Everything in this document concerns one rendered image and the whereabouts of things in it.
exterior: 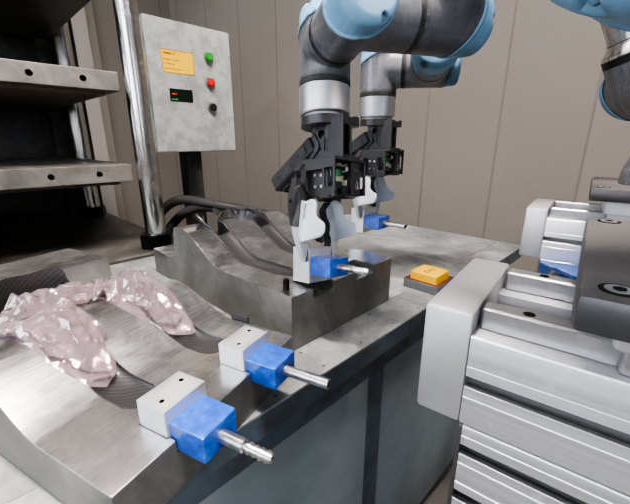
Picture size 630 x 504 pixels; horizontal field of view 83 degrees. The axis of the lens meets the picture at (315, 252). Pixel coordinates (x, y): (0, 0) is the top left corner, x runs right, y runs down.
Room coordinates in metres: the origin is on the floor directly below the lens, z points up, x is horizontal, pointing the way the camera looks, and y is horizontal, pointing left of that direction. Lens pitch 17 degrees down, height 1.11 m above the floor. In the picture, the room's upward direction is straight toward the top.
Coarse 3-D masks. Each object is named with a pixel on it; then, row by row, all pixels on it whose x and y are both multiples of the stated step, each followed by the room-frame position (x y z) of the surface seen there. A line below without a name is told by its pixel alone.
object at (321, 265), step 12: (312, 252) 0.52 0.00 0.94; (324, 252) 0.54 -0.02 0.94; (300, 264) 0.53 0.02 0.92; (312, 264) 0.52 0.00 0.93; (324, 264) 0.50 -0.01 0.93; (336, 264) 0.50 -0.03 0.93; (300, 276) 0.52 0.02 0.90; (312, 276) 0.52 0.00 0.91; (324, 276) 0.50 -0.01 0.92; (336, 276) 0.50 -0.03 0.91
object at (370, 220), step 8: (352, 208) 0.83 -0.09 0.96; (368, 208) 0.82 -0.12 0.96; (352, 216) 0.83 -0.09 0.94; (368, 216) 0.80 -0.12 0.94; (376, 216) 0.80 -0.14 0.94; (384, 216) 0.80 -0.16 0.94; (360, 224) 0.81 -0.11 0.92; (368, 224) 0.80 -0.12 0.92; (376, 224) 0.78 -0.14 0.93; (384, 224) 0.79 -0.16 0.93; (392, 224) 0.77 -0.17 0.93; (400, 224) 0.76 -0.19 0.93
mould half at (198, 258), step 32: (192, 224) 0.77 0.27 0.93; (288, 224) 0.84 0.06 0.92; (160, 256) 0.80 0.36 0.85; (192, 256) 0.69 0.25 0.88; (224, 256) 0.66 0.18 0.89; (256, 256) 0.69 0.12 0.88; (288, 256) 0.69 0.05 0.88; (352, 256) 0.67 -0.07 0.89; (384, 256) 0.67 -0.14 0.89; (192, 288) 0.70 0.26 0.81; (224, 288) 0.61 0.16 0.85; (256, 288) 0.54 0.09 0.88; (352, 288) 0.58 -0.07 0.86; (384, 288) 0.65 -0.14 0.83; (256, 320) 0.54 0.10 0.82; (288, 320) 0.48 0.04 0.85; (320, 320) 0.52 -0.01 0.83
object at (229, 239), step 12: (216, 216) 0.77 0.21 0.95; (228, 216) 0.82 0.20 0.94; (240, 216) 0.83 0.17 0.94; (252, 216) 0.81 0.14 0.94; (264, 216) 0.84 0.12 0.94; (228, 228) 0.75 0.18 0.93; (264, 228) 0.80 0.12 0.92; (276, 228) 0.81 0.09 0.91; (228, 240) 0.72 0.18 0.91; (276, 240) 0.77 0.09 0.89; (288, 240) 0.78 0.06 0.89; (240, 252) 0.69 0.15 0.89; (252, 264) 0.66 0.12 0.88; (264, 264) 0.65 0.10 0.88; (276, 264) 0.63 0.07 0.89
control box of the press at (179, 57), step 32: (160, 32) 1.26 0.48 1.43; (192, 32) 1.34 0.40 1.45; (160, 64) 1.26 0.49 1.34; (192, 64) 1.33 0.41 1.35; (224, 64) 1.42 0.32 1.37; (160, 96) 1.25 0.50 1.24; (192, 96) 1.32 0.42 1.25; (224, 96) 1.42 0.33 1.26; (160, 128) 1.24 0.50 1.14; (192, 128) 1.32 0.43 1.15; (224, 128) 1.41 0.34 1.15; (192, 160) 1.36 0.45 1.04; (192, 192) 1.35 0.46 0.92
